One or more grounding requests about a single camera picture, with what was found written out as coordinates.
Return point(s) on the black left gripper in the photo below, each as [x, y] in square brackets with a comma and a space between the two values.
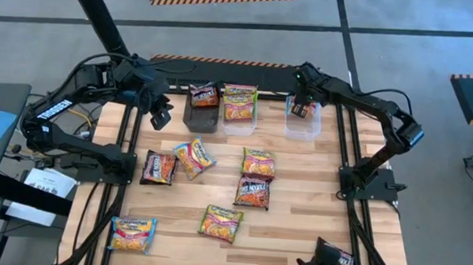
[151, 97]

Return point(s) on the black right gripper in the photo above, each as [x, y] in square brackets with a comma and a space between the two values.
[308, 96]

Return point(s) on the black Fire Noodle pack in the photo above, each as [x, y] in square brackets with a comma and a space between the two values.
[252, 194]
[159, 169]
[342, 259]
[204, 97]

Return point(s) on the Maruchan lime chili shrimp pack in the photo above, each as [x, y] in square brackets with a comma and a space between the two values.
[239, 107]
[219, 224]
[258, 163]
[240, 89]

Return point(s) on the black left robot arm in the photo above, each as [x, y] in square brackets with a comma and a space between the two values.
[54, 113]

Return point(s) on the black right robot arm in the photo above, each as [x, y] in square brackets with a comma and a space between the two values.
[368, 102]

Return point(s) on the clear plastic bin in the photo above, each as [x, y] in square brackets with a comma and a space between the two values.
[239, 128]
[303, 131]

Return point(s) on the dark grey plastic bin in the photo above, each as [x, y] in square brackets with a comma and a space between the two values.
[199, 121]

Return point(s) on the white paper sheet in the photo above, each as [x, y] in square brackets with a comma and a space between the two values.
[49, 184]

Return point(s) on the black desk crossbar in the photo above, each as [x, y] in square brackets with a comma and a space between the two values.
[27, 195]

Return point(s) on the black aluminium table frame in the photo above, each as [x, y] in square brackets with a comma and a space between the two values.
[272, 96]

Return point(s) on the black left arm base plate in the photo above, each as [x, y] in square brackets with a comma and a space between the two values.
[91, 176]

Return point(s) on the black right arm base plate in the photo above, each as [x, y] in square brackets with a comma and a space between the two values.
[387, 189]

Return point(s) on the black camera pole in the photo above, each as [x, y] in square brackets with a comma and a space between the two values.
[95, 10]

